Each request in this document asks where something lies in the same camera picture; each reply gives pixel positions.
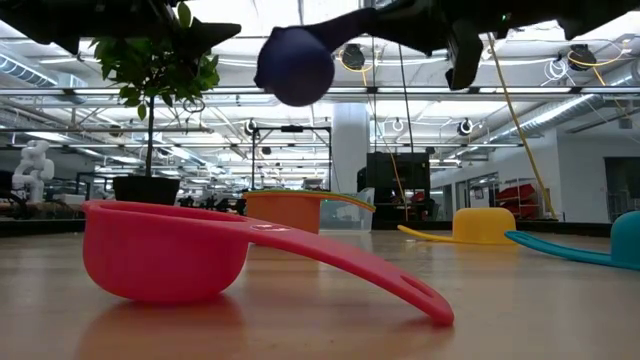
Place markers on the yellow measuring cup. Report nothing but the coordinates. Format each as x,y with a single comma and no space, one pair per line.
482,225

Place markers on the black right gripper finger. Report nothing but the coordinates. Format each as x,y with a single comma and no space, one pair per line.
410,22

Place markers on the green leafy potted tree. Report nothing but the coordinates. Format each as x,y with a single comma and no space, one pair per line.
155,70

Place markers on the clear plastic basket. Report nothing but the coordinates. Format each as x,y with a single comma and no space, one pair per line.
345,220

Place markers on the red measuring cup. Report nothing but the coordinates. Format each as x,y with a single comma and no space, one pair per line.
165,260

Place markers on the black cabinet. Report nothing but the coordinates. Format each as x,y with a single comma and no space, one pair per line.
395,172

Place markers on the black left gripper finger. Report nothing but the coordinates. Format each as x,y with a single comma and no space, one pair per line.
212,32

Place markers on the red bin rack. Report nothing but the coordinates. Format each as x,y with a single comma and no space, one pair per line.
520,197

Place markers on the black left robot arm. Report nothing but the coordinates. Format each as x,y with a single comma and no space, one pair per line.
30,15

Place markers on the teal measuring cup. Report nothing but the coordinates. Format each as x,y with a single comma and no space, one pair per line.
625,240

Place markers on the white humanoid robot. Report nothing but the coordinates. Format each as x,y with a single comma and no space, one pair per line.
32,170

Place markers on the black metal gantry frame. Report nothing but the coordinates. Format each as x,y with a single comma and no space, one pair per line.
291,129

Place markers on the dark blue measuring cup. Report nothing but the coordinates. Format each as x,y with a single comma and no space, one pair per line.
295,65

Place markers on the white building column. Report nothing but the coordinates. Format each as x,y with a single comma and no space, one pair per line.
350,145

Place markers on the orange measuring cup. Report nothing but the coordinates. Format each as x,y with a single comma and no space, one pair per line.
282,212

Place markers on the black plant pot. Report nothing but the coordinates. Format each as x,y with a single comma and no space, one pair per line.
145,190

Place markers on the black aluminium table frame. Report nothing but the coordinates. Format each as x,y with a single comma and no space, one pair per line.
50,227

